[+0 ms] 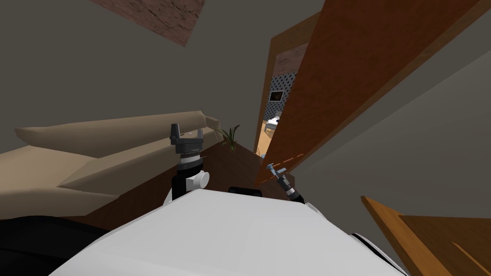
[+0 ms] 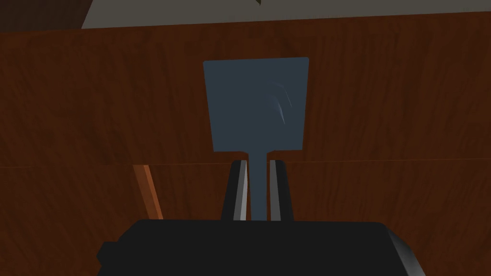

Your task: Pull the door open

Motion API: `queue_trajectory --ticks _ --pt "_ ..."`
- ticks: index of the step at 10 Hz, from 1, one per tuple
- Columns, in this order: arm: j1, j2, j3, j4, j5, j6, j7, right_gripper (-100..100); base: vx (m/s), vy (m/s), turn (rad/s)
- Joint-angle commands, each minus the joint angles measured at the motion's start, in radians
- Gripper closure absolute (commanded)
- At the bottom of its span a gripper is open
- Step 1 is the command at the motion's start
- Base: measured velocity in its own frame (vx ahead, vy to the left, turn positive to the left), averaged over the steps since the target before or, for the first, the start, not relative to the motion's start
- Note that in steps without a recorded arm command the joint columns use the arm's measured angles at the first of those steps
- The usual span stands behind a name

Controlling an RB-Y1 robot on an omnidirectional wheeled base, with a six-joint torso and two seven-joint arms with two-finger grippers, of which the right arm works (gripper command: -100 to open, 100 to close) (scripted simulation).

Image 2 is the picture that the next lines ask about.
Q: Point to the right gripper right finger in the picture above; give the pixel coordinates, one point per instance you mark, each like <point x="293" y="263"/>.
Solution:
<point x="279" y="191"/>

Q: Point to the brown wooden table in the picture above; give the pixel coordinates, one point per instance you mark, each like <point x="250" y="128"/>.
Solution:
<point x="76" y="96"/>

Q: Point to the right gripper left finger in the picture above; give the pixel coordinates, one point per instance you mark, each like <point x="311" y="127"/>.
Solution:
<point x="234" y="191"/>

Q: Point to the dark blue spatula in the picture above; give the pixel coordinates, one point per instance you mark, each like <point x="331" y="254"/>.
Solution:
<point x="256" y="103"/>

